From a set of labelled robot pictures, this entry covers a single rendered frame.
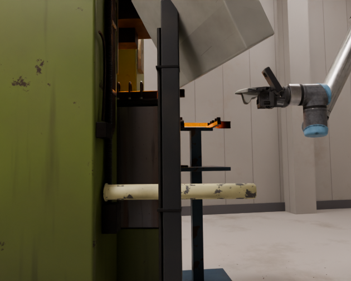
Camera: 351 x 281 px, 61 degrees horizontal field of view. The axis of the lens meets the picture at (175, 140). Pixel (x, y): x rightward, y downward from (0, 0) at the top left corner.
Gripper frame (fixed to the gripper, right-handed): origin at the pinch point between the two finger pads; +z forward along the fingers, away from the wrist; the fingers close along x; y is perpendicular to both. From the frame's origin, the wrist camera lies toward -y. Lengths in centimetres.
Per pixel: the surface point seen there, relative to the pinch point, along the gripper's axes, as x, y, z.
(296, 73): 278, -86, -124
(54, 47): -44, -4, 59
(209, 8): -68, -1, 17
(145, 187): -39, 36, 34
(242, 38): -71, 6, 11
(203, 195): -39, 39, 17
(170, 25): -60, -2, 25
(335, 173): 321, 50, -190
